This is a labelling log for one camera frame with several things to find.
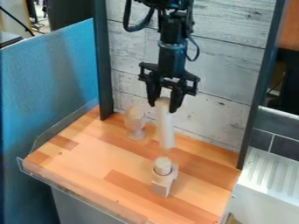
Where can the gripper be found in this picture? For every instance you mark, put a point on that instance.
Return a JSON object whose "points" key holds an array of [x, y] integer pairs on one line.
{"points": [[171, 61]]}

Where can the long wooden cylinder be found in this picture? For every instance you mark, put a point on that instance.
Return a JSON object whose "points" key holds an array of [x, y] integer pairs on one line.
{"points": [[165, 128]]}

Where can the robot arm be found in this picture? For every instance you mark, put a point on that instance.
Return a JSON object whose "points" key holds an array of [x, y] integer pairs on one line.
{"points": [[172, 27]]}

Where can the white toy sink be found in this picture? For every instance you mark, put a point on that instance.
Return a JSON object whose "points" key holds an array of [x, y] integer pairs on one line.
{"points": [[268, 186]]}

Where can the short wooden cylinder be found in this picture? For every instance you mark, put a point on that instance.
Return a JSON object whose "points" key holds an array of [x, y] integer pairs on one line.
{"points": [[162, 165]]}

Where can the wooden goblet-shaped block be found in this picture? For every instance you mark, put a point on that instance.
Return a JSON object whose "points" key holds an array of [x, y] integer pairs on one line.
{"points": [[135, 121]]}

